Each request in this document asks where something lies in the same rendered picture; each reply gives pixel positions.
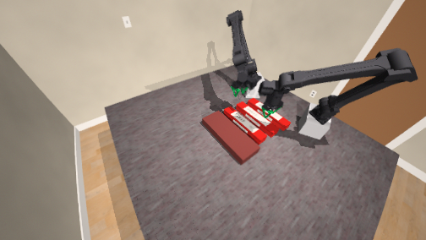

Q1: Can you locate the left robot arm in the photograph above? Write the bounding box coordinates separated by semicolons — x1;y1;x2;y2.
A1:
258;48;418;125

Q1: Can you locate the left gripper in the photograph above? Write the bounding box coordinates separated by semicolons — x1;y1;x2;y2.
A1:
261;94;284;118

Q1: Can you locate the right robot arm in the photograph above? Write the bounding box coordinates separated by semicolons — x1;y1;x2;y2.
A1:
227;10;262;90

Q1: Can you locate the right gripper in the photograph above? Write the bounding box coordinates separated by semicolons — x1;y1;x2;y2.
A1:
231;80;248;97

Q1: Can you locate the red box of welding electrodes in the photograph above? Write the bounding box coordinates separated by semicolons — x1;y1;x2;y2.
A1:
223;106;267;145
236;101;279;137
248;98;291;131

